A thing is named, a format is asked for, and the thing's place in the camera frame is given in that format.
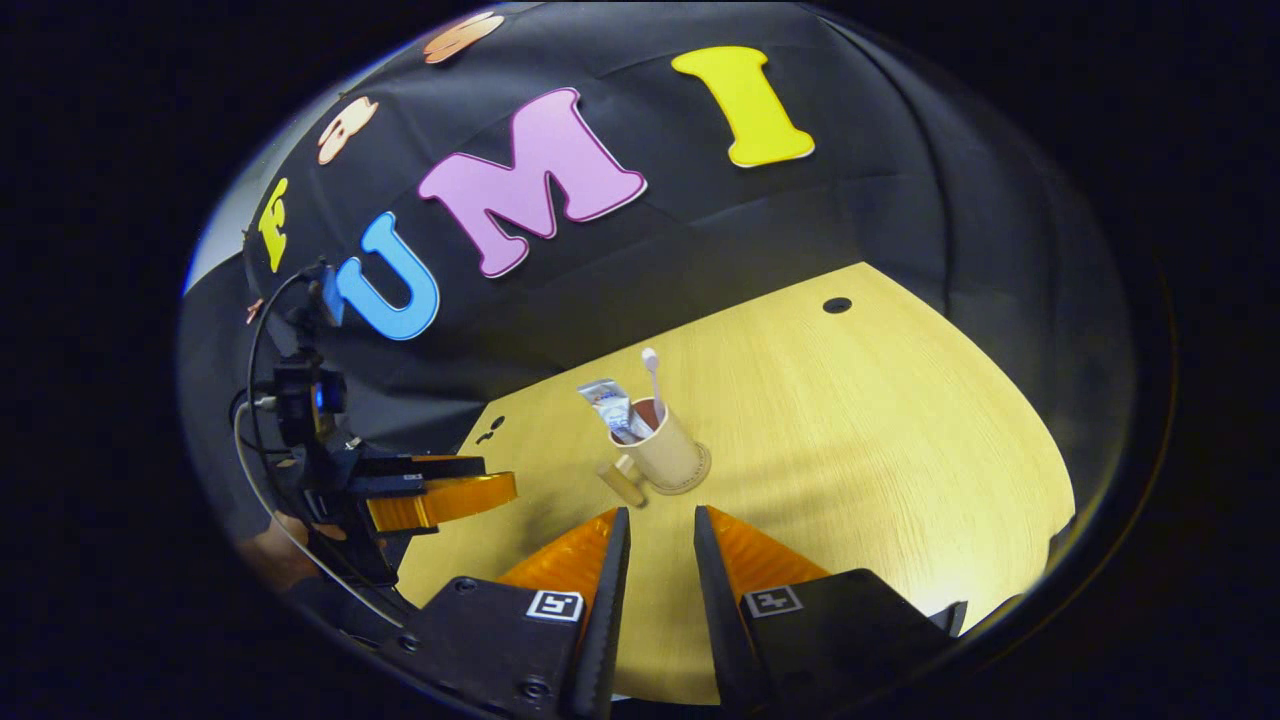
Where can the wooden desktop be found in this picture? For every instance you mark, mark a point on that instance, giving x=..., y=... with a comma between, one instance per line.
x=850, y=420

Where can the round cork coaster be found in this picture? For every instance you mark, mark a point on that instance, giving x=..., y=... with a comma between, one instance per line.
x=690, y=488

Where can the black backdrop cloth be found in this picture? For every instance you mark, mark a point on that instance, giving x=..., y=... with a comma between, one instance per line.
x=700, y=230

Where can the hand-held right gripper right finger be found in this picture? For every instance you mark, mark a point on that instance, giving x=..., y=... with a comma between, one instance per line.
x=722, y=610

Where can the white toothpaste tube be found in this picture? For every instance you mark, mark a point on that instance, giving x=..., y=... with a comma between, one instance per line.
x=608, y=402

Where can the beige cup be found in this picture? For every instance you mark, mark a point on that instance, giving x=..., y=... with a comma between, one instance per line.
x=665, y=450

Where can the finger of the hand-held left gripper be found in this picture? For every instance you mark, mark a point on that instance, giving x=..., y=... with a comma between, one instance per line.
x=440, y=505
x=420, y=467

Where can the white toothbrush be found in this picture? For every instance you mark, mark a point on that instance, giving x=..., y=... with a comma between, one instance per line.
x=655, y=385

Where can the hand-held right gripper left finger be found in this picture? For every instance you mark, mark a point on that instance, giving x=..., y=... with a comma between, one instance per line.
x=605, y=610

